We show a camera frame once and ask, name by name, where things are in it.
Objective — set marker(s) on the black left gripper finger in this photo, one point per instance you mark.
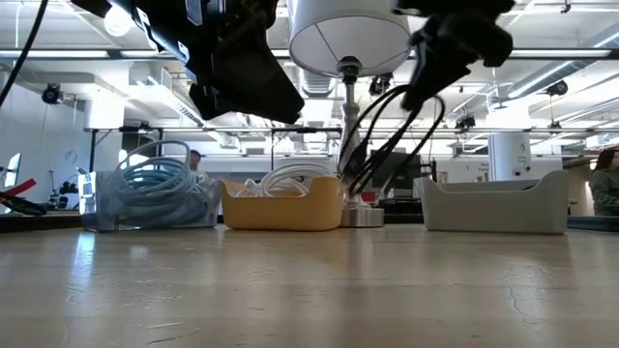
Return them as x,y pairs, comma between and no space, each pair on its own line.
256,92

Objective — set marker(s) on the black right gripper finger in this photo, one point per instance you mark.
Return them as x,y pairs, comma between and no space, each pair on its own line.
435,63

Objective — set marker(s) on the person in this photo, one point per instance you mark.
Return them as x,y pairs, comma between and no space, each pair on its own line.
195,162
604,186

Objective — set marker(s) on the silver table lamp white shade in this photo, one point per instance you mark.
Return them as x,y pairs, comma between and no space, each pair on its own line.
338,38

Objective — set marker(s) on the dark computer monitor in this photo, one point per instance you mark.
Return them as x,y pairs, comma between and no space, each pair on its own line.
399,171

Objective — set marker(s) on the yellow plastic bin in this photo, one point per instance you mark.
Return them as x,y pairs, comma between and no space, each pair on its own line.
280,212

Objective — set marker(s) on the grey plastic bin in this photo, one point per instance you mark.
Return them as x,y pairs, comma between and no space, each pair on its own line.
493,212

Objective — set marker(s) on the red and black tool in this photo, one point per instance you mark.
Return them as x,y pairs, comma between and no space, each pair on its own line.
19,193

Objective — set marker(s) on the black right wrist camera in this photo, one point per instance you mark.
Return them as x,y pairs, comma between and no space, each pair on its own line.
498,46

